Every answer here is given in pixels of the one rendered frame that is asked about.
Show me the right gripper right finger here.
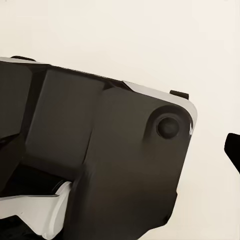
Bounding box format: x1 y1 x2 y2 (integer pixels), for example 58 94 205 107
224 133 240 173

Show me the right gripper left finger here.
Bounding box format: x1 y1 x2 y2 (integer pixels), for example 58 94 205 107
0 133 26 193

